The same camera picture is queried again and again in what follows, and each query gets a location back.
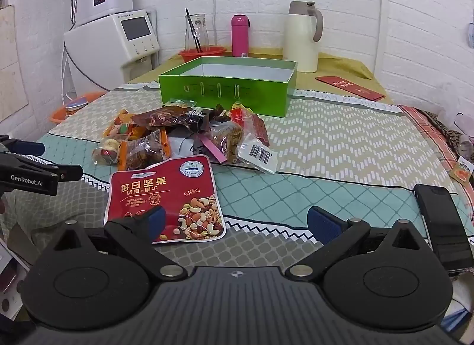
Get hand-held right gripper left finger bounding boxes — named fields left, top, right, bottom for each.
left=54, top=206, right=188, bottom=280

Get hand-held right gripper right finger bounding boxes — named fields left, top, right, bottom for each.
left=286, top=206, right=423, bottom=280

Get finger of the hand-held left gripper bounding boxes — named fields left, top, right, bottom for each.
left=22, top=155, right=84, bottom=183
left=0, top=138, right=46, bottom=156

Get red mixed nut packet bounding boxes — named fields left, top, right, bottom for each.
left=104, top=155, right=226, bottom=244

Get pile of snack packets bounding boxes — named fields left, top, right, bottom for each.
left=92, top=100, right=278, bottom=174

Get red-brown translucent snack packet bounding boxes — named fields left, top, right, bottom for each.
left=131, top=105, right=196, bottom=130

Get clear peanut brittle packet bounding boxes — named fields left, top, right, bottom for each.
left=208, top=122, right=246, bottom=164

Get red sausage packet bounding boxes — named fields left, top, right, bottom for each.
left=249, top=112, right=271, bottom=147

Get green cardboard box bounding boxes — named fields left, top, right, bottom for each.
left=158, top=57, right=298, bottom=118

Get orange plastic basin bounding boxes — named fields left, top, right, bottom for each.
left=51, top=91, right=108, bottom=124

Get blue-lid bowl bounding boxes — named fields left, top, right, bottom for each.
left=66, top=98, right=90, bottom=113

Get beige tile panel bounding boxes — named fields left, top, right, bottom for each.
left=0, top=5, right=20, bottom=122

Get patterned quilt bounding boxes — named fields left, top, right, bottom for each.
left=0, top=82, right=474, bottom=275

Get printed paper box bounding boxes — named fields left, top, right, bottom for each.
left=0, top=239, right=31, bottom=321

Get white water dispenser with screen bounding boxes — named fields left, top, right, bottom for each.
left=64, top=9, right=161, bottom=94

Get black phone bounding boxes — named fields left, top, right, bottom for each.
left=414, top=184, right=474, bottom=276

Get red envelope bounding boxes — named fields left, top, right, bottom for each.
left=344, top=83, right=386, bottom=102
left=316, top=76, right=357, bottom=91

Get small orange snack sachet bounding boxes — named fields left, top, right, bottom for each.
left=451, top=157, right=474, bottom=183

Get leopard print cloth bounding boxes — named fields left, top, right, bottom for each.
left=426, top=113, right=474, bottom=168

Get red plastic basket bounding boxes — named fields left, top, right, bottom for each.
left=178, top=46, right=227, bottom=65

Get cream thermal jug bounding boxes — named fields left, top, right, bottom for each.
left=283, top=1, right=324, bottom=73

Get black chopsticks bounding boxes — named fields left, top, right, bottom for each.
left=185, top=9, right=202, bottom=53

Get glass carafe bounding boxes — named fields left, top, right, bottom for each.
left=184, top=13, right=210, bottom=53

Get pink thermos bottle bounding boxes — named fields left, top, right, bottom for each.
left=231, top=14, right=250, bottom=58

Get white dispenser cable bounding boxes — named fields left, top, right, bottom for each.
left=61, top=39, right=80, bottom=106

